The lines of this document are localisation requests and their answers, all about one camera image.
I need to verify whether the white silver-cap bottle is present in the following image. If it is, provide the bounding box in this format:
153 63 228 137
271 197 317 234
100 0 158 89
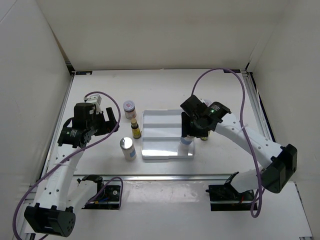
119 137 137 161
177 135 194 157

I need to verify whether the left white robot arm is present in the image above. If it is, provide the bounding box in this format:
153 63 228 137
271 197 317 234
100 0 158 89
24 100 119 238

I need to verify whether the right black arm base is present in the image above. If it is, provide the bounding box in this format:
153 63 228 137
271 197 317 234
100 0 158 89
205 172 255 212

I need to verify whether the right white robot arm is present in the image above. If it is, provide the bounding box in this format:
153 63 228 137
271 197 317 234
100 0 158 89
180 95 298 200

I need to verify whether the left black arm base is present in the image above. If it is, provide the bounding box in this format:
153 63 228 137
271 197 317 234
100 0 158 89
81 174 124 210

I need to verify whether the right small yellow-label bottle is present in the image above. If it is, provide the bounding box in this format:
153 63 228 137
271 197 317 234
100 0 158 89
200 136 209 141

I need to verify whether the small yellow-label bottle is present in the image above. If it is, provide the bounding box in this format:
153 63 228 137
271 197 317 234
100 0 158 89
130 118 141 139
200 136 209 141

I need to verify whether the left red-lid spice jar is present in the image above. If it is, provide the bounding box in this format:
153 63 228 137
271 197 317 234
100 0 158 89
123 100 137 120

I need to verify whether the red-lid spice jar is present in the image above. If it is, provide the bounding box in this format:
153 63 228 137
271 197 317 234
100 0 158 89
123 100 137 120
203 99 212 106

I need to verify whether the white three-compartment tray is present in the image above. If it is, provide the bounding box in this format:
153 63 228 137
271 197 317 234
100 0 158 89
141 109 196 162

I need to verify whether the right red-lid spice jar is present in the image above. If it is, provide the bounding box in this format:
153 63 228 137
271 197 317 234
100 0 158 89
203 99 212 106

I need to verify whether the left small yellow-label bottle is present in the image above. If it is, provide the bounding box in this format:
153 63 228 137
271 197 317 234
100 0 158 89
130 118 141 139

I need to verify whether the left blue corner label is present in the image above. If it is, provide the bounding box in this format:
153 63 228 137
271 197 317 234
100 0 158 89
75 71 93 76

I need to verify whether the blue corner label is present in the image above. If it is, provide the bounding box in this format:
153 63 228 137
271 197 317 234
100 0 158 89
75 71 93 76
223 69 241 74

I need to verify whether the right blue corner label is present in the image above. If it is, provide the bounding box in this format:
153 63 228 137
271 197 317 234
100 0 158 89
223 69 241 74

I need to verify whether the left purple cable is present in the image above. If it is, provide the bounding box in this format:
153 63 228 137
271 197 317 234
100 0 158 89
12 90 124 238

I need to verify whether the purple cable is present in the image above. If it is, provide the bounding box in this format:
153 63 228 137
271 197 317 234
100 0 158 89
191 68 265 218
12 90 124 238

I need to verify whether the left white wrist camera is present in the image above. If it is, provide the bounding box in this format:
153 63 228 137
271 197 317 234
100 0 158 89
83 94 102 114

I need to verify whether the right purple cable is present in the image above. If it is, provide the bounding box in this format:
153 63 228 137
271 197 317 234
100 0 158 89
191 68 265 218

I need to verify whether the aluminium front rail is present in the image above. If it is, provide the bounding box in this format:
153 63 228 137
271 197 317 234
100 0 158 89
37 174 271 182

